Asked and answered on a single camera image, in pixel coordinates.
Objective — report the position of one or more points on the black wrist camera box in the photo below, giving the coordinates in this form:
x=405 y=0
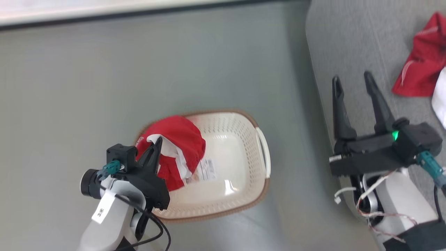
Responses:
x=120 y=155
x=420 y=137

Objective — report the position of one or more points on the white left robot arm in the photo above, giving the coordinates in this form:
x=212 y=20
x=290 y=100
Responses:
x=111 y=233

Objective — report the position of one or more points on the red and white garment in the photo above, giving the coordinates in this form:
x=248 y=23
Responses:
x=184 y=139

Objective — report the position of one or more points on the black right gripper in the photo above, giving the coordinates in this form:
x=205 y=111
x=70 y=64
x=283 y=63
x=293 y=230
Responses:
x=366 y=155

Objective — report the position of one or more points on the grey fabric sofa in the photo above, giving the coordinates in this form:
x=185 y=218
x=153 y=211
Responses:
x=366 y=42

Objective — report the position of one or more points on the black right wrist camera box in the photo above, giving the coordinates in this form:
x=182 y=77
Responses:
x=420 y=137

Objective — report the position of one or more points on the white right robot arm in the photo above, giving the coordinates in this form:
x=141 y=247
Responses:
x=400 y=198

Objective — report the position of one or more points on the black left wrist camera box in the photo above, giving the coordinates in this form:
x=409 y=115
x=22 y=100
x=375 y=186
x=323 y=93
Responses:
x=120 y=155

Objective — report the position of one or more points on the white and black skirting board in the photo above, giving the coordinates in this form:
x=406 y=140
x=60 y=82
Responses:
x=104 y=14

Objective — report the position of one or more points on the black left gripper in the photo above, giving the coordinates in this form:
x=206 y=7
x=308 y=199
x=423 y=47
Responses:
x=153 y=191

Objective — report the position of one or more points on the red garment with white stitching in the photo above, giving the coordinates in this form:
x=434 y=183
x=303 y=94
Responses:
x=421 y=66

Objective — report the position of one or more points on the plain white garment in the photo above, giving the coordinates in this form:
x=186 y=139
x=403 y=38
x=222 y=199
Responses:
x=440 y=101

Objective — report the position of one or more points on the printed barcode label sticker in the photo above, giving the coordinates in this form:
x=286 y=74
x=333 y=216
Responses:
x=207 y=169

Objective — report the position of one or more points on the cream perforated laundry basket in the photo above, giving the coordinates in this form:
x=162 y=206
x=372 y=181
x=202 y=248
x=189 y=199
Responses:
x=237 y=146

